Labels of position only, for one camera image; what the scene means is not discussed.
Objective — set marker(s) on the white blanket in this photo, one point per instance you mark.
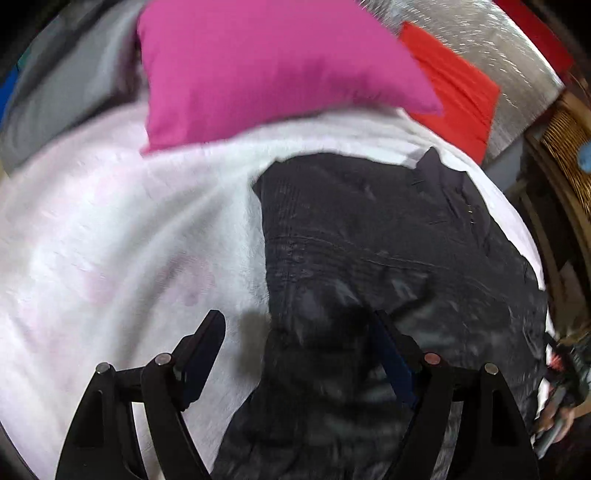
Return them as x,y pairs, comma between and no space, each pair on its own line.
115,240

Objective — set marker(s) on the red pillow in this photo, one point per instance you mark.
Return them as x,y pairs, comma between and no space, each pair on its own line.
457,92

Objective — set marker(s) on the pink pillow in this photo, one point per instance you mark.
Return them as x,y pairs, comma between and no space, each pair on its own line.
258,64

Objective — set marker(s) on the blue cloth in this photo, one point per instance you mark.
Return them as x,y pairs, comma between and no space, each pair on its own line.
5,92

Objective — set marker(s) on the black garment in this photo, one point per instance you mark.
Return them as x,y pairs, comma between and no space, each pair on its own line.
346,221

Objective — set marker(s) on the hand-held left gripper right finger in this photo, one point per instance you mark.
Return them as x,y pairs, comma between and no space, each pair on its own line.
392,355

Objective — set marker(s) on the red cloth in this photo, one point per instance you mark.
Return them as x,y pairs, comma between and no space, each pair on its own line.
535,27

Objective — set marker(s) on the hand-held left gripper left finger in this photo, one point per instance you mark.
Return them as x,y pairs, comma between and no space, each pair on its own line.
203,344

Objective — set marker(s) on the wicker chair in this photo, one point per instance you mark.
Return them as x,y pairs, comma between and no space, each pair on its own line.
563,134

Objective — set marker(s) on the grey cloth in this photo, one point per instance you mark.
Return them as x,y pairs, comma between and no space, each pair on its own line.
60,87

